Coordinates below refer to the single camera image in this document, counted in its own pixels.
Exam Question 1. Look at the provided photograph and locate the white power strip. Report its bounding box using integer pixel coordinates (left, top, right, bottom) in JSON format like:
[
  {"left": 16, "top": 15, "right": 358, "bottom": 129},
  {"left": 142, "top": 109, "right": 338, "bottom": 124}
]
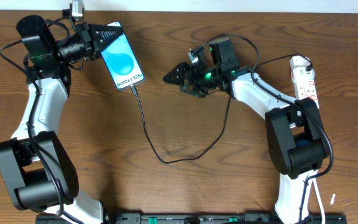
[{"left": 290, "top": 55, "right": 319, "bottom": 108}]

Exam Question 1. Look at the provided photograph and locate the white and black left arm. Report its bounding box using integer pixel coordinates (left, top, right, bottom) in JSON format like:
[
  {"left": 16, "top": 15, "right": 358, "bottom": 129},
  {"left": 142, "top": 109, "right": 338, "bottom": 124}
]
[{"left": 0, "top": 14, "right": 124, "bottom": 223}]

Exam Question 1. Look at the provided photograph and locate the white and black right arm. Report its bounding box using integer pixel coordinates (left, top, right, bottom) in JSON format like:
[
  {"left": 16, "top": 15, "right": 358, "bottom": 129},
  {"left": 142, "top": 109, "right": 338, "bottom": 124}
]
[{"left": 163, "top": 37, "right": 334, "bottom": 223}]

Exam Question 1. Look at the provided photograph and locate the blue Samsung Galaxy smartphone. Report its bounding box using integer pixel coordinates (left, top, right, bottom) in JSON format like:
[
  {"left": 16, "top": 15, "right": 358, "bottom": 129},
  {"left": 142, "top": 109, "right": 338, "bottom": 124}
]
[{"left": 101, "top": 33, "right": 144, "bottom": 90}]

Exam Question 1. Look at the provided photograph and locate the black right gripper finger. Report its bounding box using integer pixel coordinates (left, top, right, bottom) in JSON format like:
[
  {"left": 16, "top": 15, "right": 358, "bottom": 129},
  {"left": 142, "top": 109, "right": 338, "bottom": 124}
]
[
  {"left": 180, "top": 85, "right": 206, "bottom": 98},
  {"left": 163, "top": 62, "right": 190, "bottom": 86}
]

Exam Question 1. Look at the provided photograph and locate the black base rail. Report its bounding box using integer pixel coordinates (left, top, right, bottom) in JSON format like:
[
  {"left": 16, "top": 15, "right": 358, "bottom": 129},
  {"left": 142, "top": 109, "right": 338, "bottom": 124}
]
[{"left": 35, "top": 212, "right": 347, "bottom": 224}]

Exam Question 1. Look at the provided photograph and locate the white paper scrap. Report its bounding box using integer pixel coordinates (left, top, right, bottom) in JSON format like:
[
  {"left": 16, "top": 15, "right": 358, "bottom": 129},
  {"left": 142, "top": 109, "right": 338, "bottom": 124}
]
[{"left": 330, "top": 194, "right": 336, "bottom": 205}]

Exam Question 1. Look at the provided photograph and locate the black charger cable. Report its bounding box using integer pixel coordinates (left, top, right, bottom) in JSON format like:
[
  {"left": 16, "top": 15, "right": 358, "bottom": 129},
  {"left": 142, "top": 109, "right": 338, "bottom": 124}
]
[{"left": 129, "top": 54, "right": 314, "bottom": 164}]

